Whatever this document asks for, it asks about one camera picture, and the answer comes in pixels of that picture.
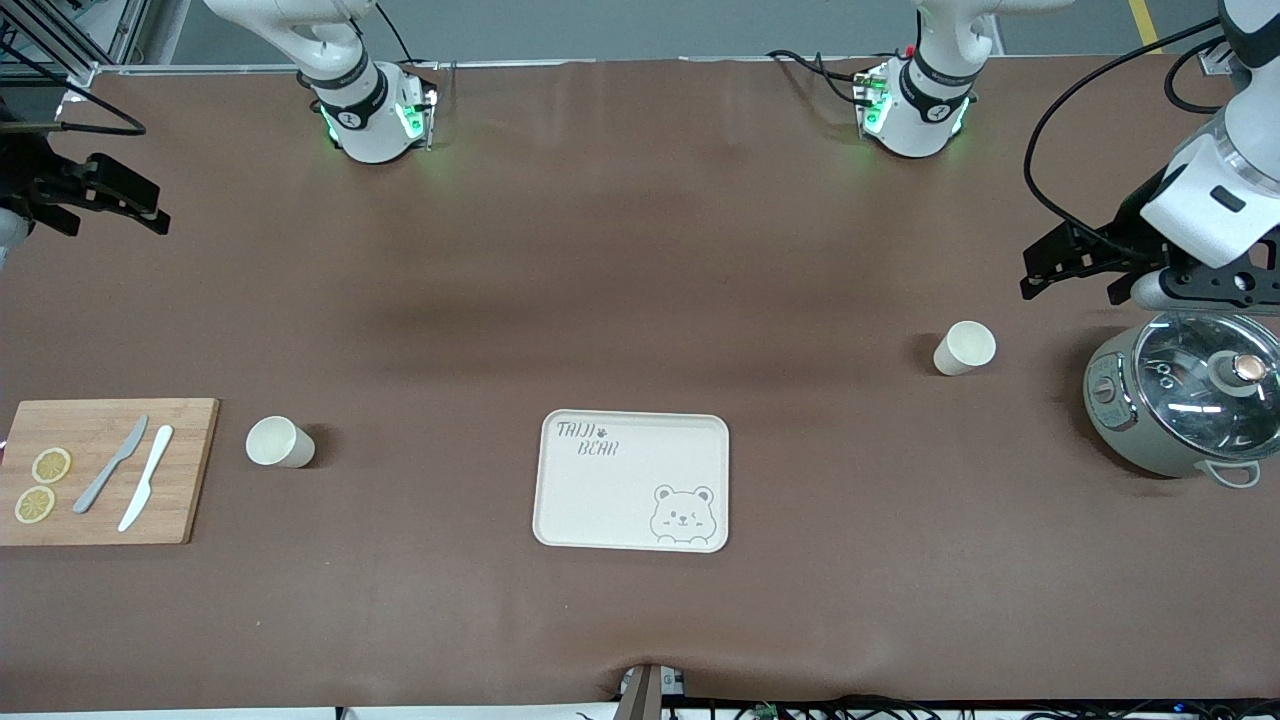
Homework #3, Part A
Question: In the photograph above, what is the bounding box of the black base cable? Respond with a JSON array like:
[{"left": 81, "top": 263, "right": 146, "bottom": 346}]
[
  {"left": 765, "top": 48, "right": 873, "bottom": 106},
  {"left": 375, "top": 0, "right": 441, "bottom": 73}
]

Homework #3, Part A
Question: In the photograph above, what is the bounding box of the glass pot lid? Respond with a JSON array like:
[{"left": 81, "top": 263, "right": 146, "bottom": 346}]
[{"left": 1133, "top": 310, "right": 1280, "bottom": 461}]

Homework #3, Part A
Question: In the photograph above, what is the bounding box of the white plastic knife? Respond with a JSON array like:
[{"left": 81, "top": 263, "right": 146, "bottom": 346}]
[{"left": 118, "top": 425, "right": 175, "bottom": 533}]

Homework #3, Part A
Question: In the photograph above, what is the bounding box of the brown table cover mat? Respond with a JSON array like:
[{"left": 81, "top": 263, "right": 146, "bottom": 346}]
[{"left": 0, "top": 55, "right": 1280, "bottom": 713}]

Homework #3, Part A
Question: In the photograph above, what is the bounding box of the grey plastic knife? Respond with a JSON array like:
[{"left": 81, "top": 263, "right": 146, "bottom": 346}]
[{"left": 72, "top": 415, "right": 150, "bottom": 515}]

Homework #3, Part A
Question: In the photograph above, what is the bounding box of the aluminium frame with black struts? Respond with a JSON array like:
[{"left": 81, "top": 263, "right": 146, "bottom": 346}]
[{"left": 0, "top": 0, "right": 191, "bottom": 101}]

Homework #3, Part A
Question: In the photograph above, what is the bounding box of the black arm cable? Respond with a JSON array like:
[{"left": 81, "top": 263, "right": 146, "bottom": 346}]
[
  {"left": 0, "top": 45, "right": 148, "bottom": 138},
  {"left": 1024, "top": 15, "right": 1229, "bottom": 263}
]

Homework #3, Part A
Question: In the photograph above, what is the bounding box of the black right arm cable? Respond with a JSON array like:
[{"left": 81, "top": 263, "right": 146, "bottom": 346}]
[{"left": 0, "top": 45, "right": 148, "bottom": 138}]

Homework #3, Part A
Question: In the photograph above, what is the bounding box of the bamboo cutting board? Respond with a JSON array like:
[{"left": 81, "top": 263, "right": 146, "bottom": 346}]
[{"left": 0, "top": 398, "right": 220, "bottom": 546}]

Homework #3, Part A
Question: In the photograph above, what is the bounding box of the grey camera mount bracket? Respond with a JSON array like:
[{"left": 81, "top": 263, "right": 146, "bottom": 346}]
[{"left": 615, "top": 662, "right": 691, "bottom": 720}]

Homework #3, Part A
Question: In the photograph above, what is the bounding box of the white IKEA cup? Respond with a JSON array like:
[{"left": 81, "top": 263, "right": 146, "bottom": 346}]
[
  {"left": 245, "top": 415, "right": 316, "bottom": 469},
  {"left": 933, "top": 320, "right": 997, "bottom": 377}
]

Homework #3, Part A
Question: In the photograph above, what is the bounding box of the black left base cable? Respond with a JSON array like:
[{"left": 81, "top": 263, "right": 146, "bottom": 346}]
[{"left": 765, "top": 48, "right": 873, "bottom": 106}]

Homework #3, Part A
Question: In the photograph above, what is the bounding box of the cream bear print tray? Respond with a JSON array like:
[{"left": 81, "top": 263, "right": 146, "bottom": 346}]
[{"left": 532, "top": 409, "right": 730, "bottom": 553}]

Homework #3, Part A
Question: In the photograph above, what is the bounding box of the grey-green electric cooking pot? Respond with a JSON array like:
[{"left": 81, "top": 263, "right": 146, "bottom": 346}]
[{"left": 1083, "top": 310, "right": 1280, "bottom": 489}]

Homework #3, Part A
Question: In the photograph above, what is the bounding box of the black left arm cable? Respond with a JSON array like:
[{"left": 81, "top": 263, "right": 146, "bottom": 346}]
[{"left": 1024, "top": 15, "right": 1229, "bottom": 263}]

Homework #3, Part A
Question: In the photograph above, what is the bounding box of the black right base cable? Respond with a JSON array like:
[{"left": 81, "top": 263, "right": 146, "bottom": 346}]
[{"left": 375, "top": 0, "right": 441, "bottom": 73}]

